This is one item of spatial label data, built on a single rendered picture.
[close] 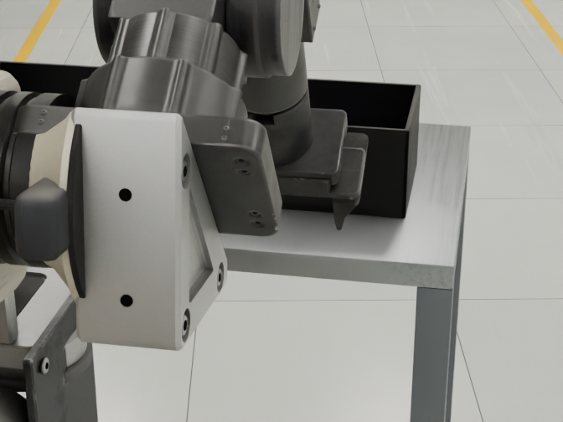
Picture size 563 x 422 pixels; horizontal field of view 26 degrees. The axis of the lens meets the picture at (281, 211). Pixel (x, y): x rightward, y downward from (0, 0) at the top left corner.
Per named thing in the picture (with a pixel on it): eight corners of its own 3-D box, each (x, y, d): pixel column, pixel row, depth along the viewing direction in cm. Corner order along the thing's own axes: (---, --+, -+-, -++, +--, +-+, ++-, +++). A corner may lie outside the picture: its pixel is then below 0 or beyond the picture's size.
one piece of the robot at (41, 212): (2, 366, 54) (64, 372, 54) (-9, 123, 51) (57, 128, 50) (93, 275, 66) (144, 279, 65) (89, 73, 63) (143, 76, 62)
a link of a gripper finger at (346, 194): (286, 187, 101) (276, 110, 94) (371, 192, 100) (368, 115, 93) (273, 253, 97) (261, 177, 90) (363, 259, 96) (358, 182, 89)
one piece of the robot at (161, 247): (179, 357, 56) (179, 115, 52) (74, 347, 56) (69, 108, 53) (227, 284, 65) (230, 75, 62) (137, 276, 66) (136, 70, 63)
